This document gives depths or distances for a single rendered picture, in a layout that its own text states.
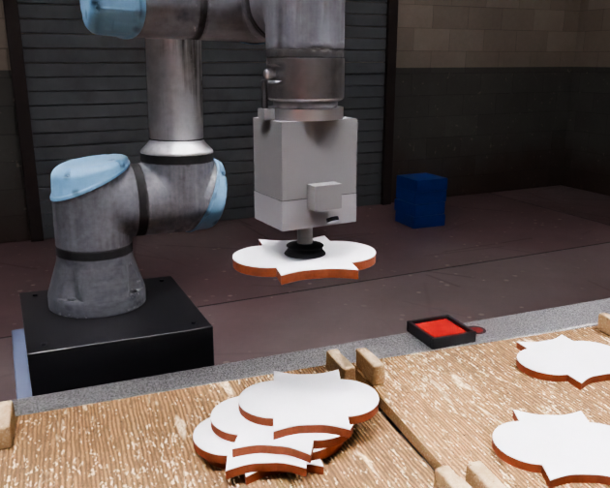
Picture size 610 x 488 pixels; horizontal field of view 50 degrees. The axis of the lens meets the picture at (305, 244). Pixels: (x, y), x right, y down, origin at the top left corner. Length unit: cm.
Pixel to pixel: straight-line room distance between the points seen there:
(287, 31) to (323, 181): 14
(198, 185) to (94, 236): 18
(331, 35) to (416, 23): 572
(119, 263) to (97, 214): 9
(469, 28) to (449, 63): 37
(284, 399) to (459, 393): 23
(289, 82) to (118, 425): 42
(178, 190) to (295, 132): 45
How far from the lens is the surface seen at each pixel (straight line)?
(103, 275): 104
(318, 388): 74
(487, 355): 94
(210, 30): 70
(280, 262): 65
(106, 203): 102
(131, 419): 79
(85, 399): 89
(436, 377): 87
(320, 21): 62
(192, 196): 105
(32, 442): 78
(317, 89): 62
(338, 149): 64
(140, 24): 67
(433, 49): 644
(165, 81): 104
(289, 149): 61
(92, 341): 97
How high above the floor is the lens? 132
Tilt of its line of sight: 16 degrees down
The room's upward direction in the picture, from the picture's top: straight up
